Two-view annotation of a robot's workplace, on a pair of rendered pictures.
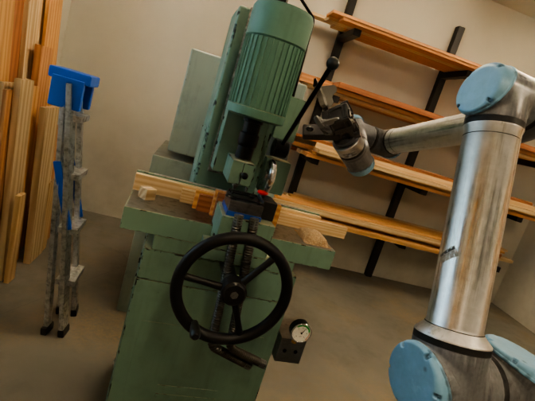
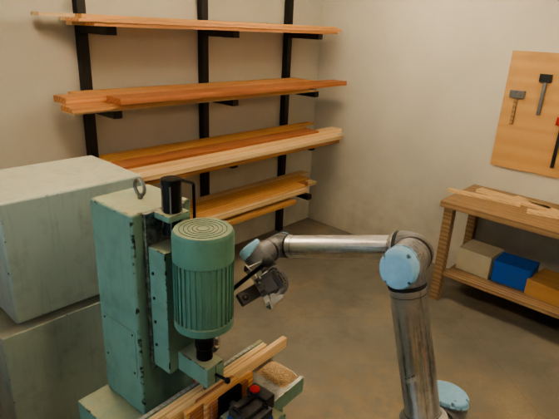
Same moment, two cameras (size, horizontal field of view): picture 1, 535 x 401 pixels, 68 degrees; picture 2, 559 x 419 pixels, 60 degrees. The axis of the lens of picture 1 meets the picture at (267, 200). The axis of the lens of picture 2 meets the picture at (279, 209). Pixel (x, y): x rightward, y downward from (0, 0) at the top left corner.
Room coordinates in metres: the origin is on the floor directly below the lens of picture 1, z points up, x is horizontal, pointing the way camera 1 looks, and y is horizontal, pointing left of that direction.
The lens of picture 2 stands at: (0.05, 0.66, 2.04)
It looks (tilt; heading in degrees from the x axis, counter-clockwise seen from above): 20 degrees down; 325
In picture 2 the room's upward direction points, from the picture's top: 3 degrees clockwise
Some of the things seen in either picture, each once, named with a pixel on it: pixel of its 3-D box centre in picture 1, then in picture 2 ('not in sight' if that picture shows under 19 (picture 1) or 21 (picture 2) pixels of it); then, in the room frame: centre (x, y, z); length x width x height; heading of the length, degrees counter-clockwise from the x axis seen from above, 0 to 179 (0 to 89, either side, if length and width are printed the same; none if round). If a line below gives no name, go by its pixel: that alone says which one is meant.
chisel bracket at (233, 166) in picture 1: (238, 171); (200, 366); (1.21, 0.11, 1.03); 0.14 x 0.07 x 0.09; 16
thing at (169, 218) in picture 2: not in sight; (170, 205); (1.33, 0.15, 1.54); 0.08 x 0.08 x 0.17; 16
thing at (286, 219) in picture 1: (267, 215); (233, 377); (1.23, -0.01, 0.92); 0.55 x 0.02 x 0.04; 106
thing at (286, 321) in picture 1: (286, 339); not in sight; (1.13, -0.18, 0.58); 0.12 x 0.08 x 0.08; 16
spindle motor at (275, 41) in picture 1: (269, 66); (203, 277); (1.19, 0.11, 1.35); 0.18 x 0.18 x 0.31
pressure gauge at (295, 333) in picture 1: (298, 332); not in sight; (1.06, -0.20, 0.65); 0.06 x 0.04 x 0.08; 106
